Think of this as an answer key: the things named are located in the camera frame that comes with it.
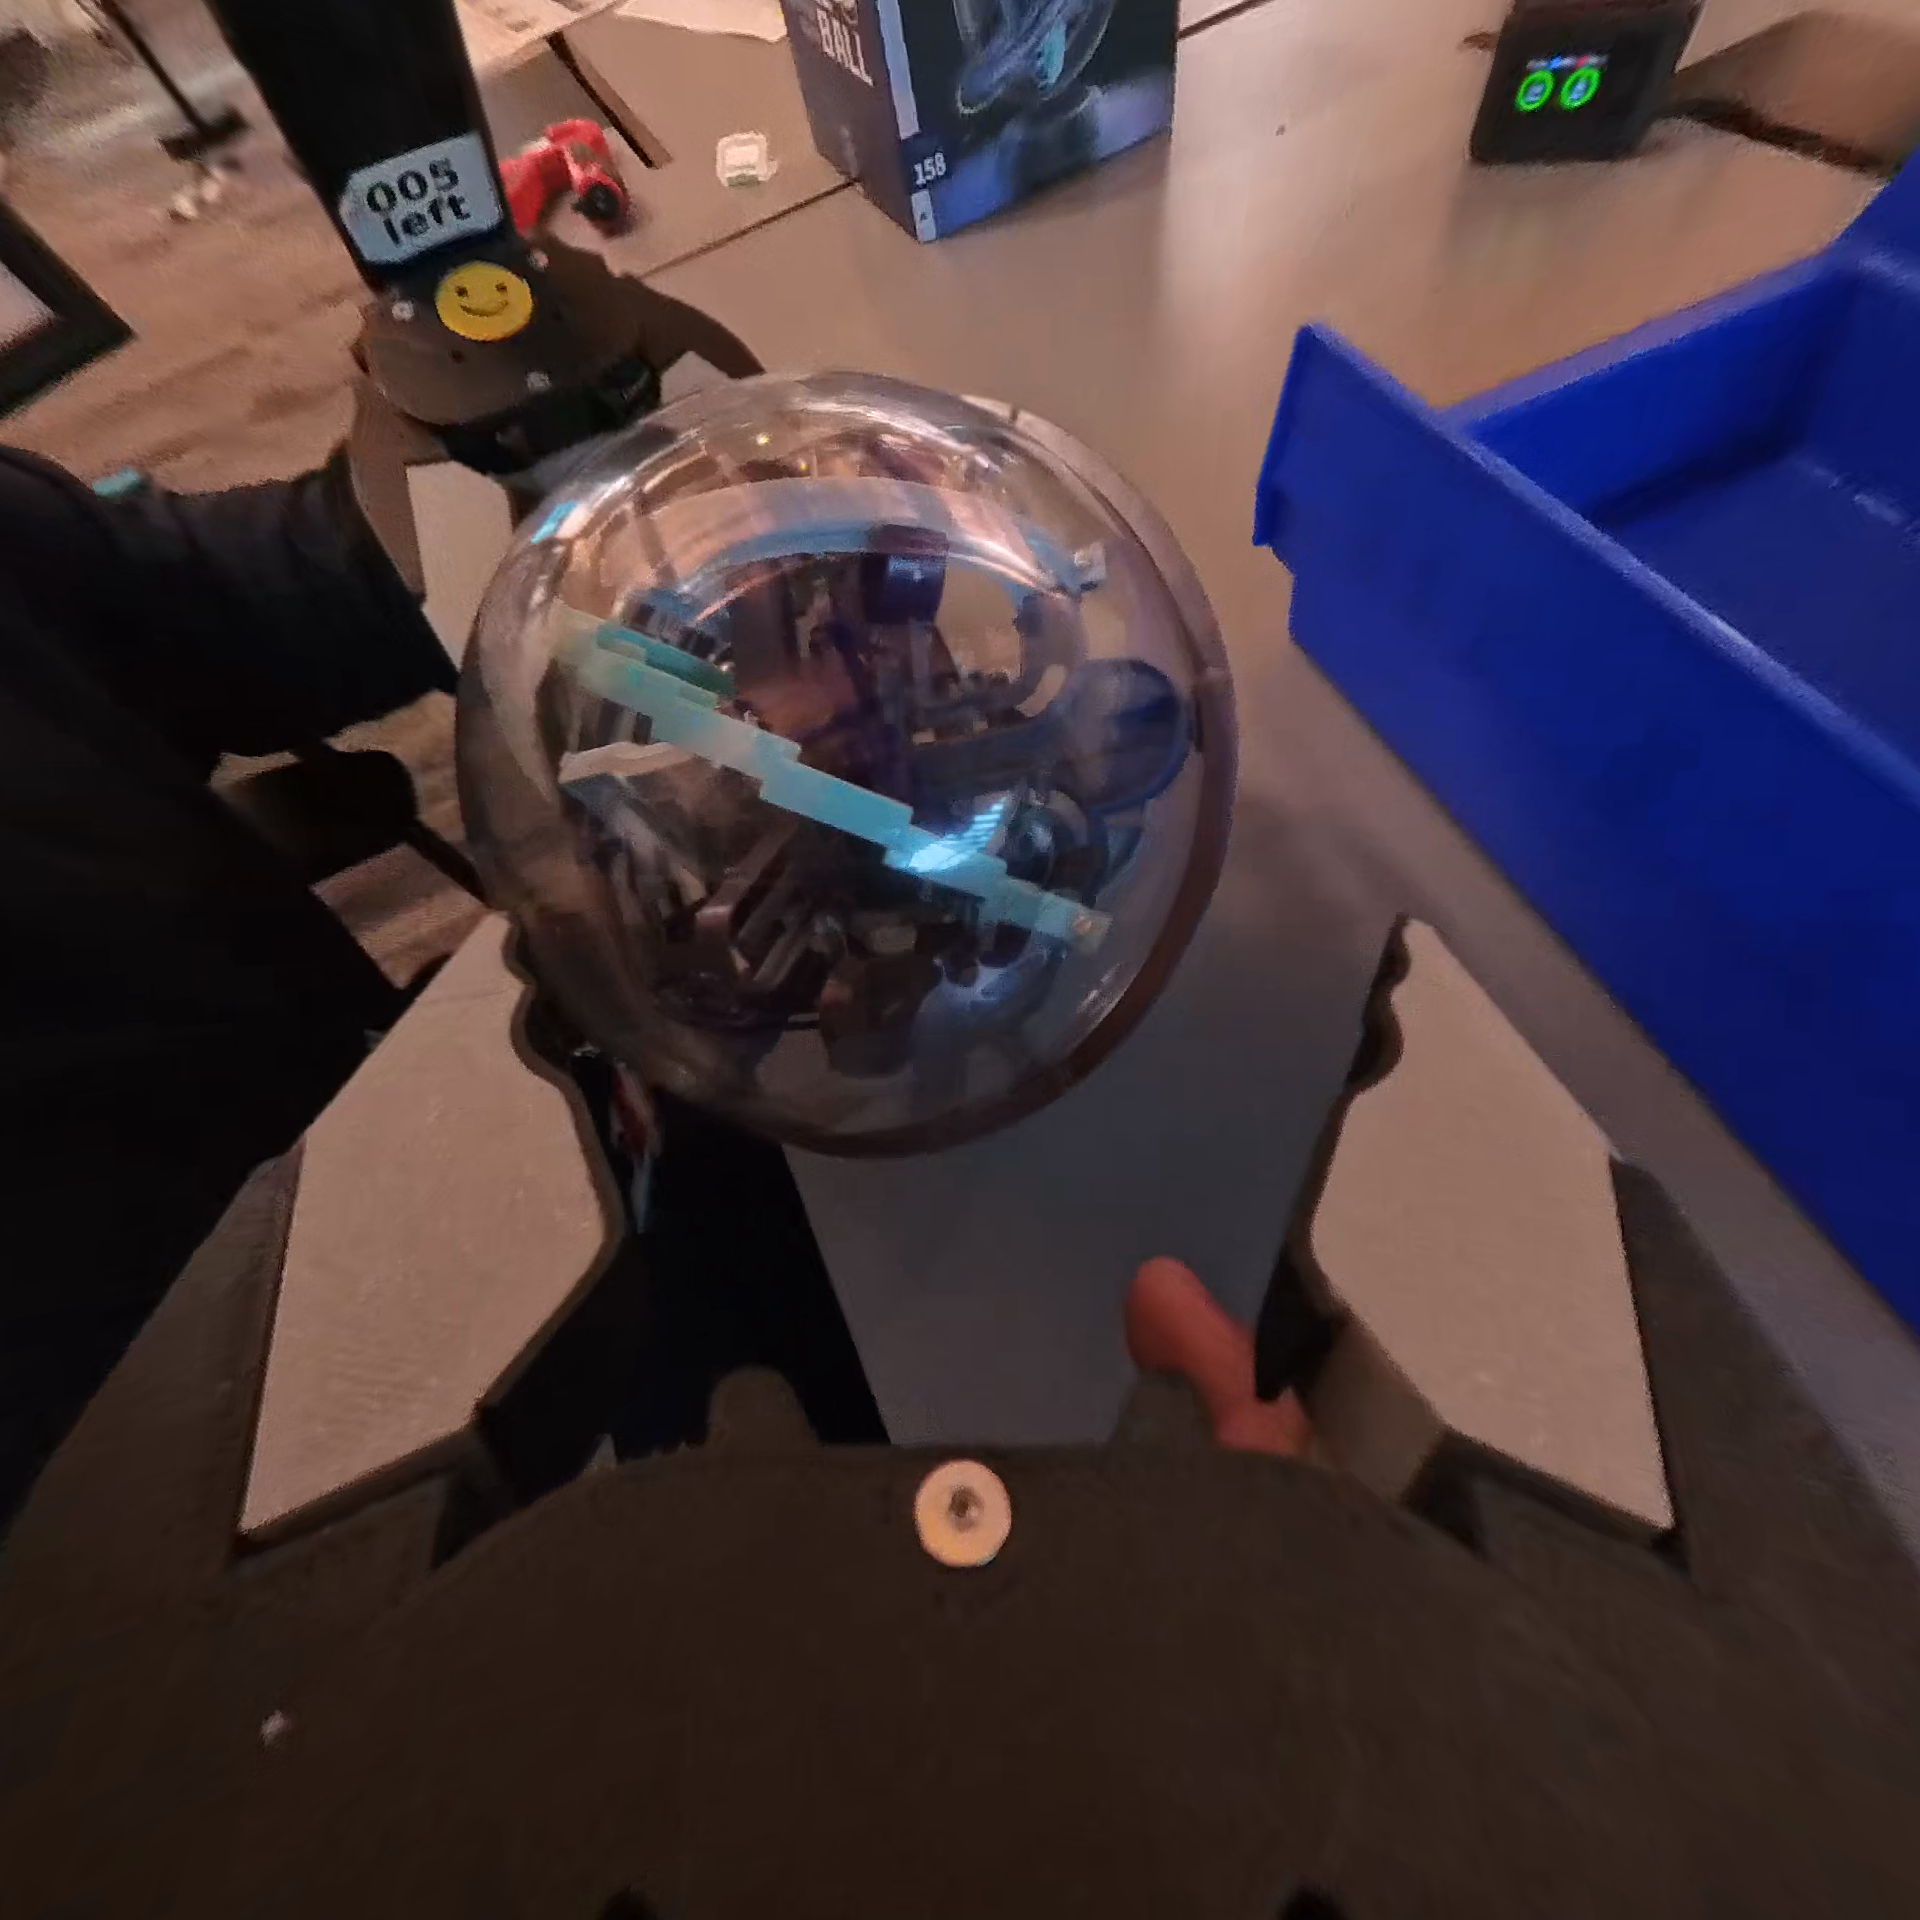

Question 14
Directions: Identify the person's right hand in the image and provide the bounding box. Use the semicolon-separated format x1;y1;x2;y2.
1125;1257;1314;1457

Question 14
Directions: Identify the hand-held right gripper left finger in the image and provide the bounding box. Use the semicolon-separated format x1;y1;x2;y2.
238;919;633;1545

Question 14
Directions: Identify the person's left forearm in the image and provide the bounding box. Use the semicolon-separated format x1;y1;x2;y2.
0;443;461;768

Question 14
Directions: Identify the red toy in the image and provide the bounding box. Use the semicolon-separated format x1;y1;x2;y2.
498;120;633;232

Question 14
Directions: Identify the blue plastic bin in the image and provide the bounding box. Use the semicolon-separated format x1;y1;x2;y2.
1255;166;1920;1328

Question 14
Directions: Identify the dark blue maze ball box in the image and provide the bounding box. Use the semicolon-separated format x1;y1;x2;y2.
779;0;1180;243

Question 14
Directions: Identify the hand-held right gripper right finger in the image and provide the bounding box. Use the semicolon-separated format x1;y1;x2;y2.
1253;915;1677;1537

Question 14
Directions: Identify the black device with green screen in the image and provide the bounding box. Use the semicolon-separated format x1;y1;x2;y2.
1470;0;1706;167

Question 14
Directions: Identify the clear maze ball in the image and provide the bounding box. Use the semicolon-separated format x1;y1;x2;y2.
454;371;1241;1161

